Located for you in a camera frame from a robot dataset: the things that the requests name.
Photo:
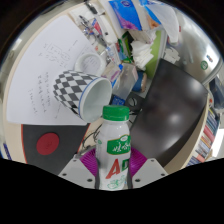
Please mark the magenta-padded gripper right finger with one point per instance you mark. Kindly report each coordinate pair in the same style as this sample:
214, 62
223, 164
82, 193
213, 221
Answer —
148, 171

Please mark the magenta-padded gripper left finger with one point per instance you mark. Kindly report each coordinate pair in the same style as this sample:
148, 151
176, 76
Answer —
78, 171

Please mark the white drink bottle green cap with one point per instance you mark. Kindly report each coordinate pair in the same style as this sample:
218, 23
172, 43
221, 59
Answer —
113, 150

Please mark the black red-edged desk mat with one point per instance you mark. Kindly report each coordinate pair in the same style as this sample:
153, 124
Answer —
71, 140

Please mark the flat round red coaster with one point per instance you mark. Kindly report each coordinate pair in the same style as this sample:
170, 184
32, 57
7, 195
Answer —
47, 144

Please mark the black computer monitor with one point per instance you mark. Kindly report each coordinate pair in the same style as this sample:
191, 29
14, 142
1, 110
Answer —
170, 113

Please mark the blue electronics box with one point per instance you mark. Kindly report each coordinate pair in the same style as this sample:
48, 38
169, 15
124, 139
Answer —
117, 100

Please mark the black white checkered mug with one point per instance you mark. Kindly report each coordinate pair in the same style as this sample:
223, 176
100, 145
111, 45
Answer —
71, 90

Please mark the clear plastic box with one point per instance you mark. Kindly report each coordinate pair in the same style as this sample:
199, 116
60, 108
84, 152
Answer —
126, 81

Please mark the white written paper sheet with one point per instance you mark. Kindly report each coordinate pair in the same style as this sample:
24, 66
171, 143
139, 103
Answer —
33, 66

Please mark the white tissue pile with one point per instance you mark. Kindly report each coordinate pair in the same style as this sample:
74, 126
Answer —
141, 55

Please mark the green packet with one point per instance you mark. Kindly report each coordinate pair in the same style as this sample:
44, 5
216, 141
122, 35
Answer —
125, 46

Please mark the tissue box with white tissue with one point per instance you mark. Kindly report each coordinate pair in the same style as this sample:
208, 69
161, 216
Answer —
163, 16

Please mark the blue tissue packet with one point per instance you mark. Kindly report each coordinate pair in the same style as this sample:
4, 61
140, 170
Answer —
125, 13

